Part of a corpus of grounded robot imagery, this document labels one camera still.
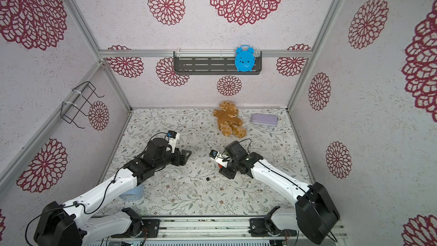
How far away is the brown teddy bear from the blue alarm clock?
28 cm

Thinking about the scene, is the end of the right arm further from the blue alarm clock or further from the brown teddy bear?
the blue alarm clock

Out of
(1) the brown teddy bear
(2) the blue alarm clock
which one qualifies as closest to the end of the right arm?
→ (1) the brown teddy bear

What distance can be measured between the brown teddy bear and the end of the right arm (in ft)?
0.91

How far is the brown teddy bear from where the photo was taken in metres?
0.99

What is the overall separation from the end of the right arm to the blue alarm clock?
45 cm

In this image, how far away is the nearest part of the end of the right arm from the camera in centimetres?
59

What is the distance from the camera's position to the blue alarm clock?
2.93 feet
